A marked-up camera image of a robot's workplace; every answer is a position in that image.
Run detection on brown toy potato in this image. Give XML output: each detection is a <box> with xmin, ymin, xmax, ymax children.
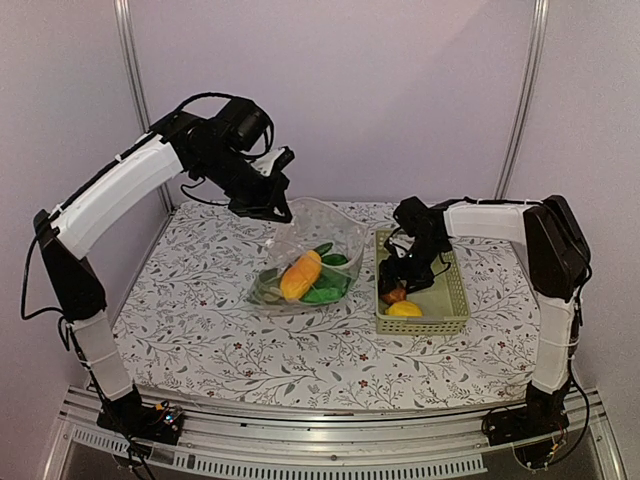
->
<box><xmin>380</xmin><ymin>287</ymin><xmax>407</xmax><ymax>305</ymax></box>

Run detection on orange yellow toy mango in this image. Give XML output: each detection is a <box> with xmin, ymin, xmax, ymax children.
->
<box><xmin>280</xmin><ymin>250</ymin><xmax>322</xmax><ymax>301</ymax></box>

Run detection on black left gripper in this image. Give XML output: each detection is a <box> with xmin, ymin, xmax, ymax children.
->
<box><xmin>196</xmin><ymin>145</ymin><xmax>293</xmax><ymax>223</ymax></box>

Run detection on aluminium frame post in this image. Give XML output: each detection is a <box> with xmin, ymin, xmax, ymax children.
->
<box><xmin>112</xmin><ymin>0</ymin><xmax>174</xmax><ymax>211</ymax></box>
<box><xmin>493</xmin><ymin>0</ymin><xmax>549</xmax><ymax>200</ymax></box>

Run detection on beige perforated plastic basket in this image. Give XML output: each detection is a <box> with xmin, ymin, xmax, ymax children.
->
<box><xmin>374</xmin><ymin>228</ymin><xmax>470</xmax><ymax>335</ymax></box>

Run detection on green toy cucumber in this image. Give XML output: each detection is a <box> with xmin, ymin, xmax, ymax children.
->
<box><xmin>314</xmin><ymin>242</ymin><xmax>333</xmax><ymax>256</ymax></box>

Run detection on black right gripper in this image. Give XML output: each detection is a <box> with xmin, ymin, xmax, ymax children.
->
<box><xmin>379</xmin><ymin>236</ymin><xmax>447</xmax><ymax>295</ymax></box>

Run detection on front aluminium rail frame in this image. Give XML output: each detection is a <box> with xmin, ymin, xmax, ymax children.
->
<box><xmin>42</xmin><ymin>387</ymin><xmax>630</xmax><ymax>479</ymax></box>

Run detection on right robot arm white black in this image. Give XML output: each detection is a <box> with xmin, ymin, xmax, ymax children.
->
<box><xmin>376</xmin><ymin>195</ymin><xmax>593</xmax><ymax>395</ymax></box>

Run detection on green yellow toy avocado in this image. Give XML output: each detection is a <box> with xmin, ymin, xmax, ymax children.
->
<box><xmin>249</xmin><ymin>268</ymin><xmax>284</xmax><ymax>305</ymax></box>

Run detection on clear pink zip top bag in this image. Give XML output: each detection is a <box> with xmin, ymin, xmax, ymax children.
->
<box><xmin>247</xmin><ymin>197</ymin><xmax>368</xmax><ymax>314</ymax></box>

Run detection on yellow toy lemon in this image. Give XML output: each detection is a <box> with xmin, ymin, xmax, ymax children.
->
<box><xmin>385</xmin><ymin>300</ymin><xmax>423</xmax><ymax>317</ymax></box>

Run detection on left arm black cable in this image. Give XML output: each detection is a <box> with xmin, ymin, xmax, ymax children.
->
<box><xmin>177</xmin><ymin>91</ymin><xmax>236</xmax><ymax>114</ymax></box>

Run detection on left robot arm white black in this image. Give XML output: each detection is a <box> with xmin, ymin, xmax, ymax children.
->
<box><xmin>33</xmin><ymin>92</ymin><xmax>295</xmax><ymax>434</ymax></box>

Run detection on green white toy bok choy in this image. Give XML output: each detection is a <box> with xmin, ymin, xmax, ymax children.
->
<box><xmin>300</xmin><ymin>253</ymin><xmax>351</xmax><ymax>305</ymax></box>

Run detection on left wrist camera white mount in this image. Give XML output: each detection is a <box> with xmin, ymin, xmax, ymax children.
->
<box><xmin>251</xmin><ymin>146</ymin><xmax>295</xmax><ymax>177</ymax></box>

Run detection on left aluminium frame post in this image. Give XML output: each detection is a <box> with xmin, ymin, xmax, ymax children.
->
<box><xmin>112</xmin><ymin>0</ymin><xmax>174</xmax><ymax>211</ymax></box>

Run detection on right aluminium frame post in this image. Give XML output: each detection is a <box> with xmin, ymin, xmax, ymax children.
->
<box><xmin>493</xmin><ymin>0</ymin><xmax>549</xmax><ymax>200</ymax></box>

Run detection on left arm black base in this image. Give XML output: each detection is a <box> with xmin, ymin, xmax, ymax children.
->
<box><xmin>97</xmin><ymin>387</ymin><xmax>184</xmax><ymax>445</ymax></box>

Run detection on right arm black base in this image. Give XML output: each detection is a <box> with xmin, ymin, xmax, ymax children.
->
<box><xmin>481</xmin><ymin>380</ymin><xmax>571</xmax><ymax>470</ymax></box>

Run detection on floral patterned table mat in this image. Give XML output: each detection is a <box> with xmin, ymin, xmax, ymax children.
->
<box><xmin>113</xmin><ymin>202</ymin><xmax>540</xmax><ymax>410</ymax></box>

